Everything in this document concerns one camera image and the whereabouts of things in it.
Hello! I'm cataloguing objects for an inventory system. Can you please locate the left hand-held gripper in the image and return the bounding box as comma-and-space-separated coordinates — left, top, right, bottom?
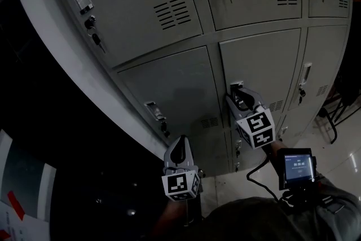
161, 135, 204, 202

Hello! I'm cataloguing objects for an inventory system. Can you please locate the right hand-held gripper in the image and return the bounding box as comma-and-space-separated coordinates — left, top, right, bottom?
225, 87, 276, 150

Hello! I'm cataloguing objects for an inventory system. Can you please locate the grey metal locker door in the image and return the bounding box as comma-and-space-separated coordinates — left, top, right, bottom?
218, 27, 302, 129

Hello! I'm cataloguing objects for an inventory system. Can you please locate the grey metal locker cabinet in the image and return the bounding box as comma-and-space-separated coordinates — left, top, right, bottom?
42, 0, 353, 178

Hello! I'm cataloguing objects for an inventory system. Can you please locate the person's left forearm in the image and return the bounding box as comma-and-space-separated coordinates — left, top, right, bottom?
162, 200, 198, 241

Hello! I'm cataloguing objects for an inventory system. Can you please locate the person's right forearm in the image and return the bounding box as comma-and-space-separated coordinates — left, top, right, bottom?
263, 139, 285, 173

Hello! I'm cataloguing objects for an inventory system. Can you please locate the black wrist-mounted screen device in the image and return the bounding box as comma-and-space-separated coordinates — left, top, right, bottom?
278, 147, 322, 207

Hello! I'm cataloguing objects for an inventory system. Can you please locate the black metal clothes rack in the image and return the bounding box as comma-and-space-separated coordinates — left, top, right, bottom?
317, 84, 361, 145

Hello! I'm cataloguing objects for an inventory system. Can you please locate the person's grey clothing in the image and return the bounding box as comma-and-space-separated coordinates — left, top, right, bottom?
197, 174, 361, 241

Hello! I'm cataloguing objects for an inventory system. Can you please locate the white paper notice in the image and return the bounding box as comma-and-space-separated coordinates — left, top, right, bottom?
0, 200, 50, 241

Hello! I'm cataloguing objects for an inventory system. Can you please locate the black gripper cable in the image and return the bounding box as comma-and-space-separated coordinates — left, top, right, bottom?
246, 155, 280, 201

